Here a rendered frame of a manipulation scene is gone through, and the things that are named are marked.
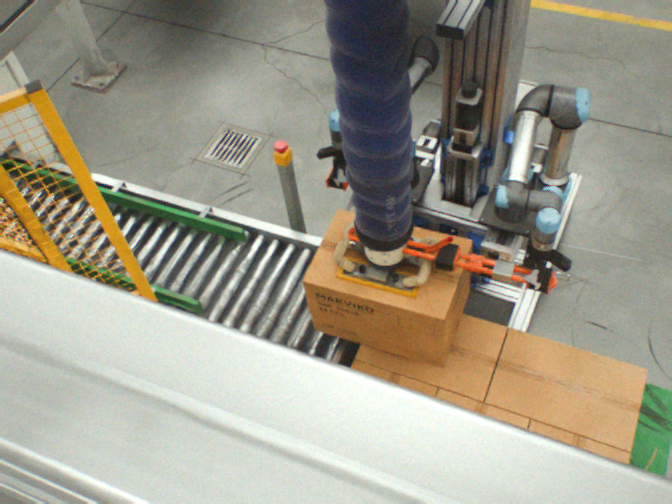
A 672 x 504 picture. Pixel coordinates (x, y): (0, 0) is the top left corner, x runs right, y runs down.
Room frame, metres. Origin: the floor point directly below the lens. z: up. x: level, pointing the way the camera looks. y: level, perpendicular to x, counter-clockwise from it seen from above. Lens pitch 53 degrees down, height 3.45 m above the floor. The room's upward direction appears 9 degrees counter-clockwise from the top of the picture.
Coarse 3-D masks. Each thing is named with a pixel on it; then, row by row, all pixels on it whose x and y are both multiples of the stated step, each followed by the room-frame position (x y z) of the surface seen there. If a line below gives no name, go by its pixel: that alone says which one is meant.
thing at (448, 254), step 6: (444, 246) 1.64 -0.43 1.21; (450, 246) 1.63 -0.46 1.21; (456, 246) 1.62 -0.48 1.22; (438, 252) 1.61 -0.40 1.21; (444, 252) 1.61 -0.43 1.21; (450, 252) 1.60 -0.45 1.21; (456, 252) 1.60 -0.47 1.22; (438, 258) 1.59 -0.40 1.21; (444, 258) 1.58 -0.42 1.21; (450, 258) 1.58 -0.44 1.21; (456, 258) 1.57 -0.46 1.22; (438, 264) 1.57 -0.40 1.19; (444, 264) 1.55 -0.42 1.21; (450, 264) 1.54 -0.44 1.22; (444, 270) 1.55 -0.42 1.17; (450, 270) 1.54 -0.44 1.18
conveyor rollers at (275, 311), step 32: (0, 224) 2.76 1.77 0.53; (64, 224) 2.68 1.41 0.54; (96, 224) 2.63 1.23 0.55; (128, 224) 2.60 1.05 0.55; (160, 224) 2.56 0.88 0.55; (160, 256) 2.35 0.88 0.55; (192, 256) 2.31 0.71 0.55; (288, 256) 2.22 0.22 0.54; (192, 288) 2.11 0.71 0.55; (288, 288) 2.02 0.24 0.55; (256, 320) 1.88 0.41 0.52; (288, 320) 1.83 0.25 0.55; (320, 352) 1.65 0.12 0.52
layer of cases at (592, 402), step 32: (480, 320) 1.67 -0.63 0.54; (384, 352) 1.59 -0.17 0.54; (480, 352) 1.51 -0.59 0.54; (512, 352) 1.49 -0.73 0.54; (544, 352) 1.46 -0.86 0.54; (576, 352) 1.44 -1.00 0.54; (416, 384) 1.41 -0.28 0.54; (448, 384) 1.38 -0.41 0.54; (480, 384) 1.36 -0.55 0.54; (512, 384) 1.34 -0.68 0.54; (544, 384) 1.31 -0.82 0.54; (576, 384) 1.29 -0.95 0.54; (608, 384) 1.27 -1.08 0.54; (640, 384) 1.25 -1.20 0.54; (512, 416) 1.19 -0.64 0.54; (544, 416) 1.17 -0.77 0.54; (576, 416) 1.15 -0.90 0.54; (608, 416) 1.13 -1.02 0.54; (608, 448) 1.00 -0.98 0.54
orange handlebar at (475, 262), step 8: (352, 232) 1.79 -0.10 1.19; (424, 248) 1.65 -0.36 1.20; (424, 256) 1.61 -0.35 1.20; (432, 256) 1.60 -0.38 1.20; (464, 256) 1.58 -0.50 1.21; (472, 256) 1.57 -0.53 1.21; (480, 256) 1.56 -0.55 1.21; (456, 264) 1.55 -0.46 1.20; (464, 264) 1.54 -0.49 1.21; (472, 264) 1.53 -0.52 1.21; (480, 264) 1.53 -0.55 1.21; (488, 264) 1.53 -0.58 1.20; (480, 272) 1.51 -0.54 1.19; (488, 272) 1.49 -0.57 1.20; (520, 272) 1.47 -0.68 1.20; (528, 272) 1.46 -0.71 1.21; (520, 280) 1.43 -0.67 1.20; (552, 280) 1.41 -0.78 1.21
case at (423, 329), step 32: (320, 256) 1.80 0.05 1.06; (352, 256) 1.77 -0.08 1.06; (320, 288) 1.65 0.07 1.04; (352, 288) 1.61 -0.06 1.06; (448, 288) 1.54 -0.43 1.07; (320, 320) 1.67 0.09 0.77; (352, 320) 1.59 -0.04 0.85; (384, 320) 1.52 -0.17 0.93; (416, 320) 1.46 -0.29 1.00; (448, 320) 1.44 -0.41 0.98; (416, 352) 1.46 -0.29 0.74; (448, 352) 1.46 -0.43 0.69
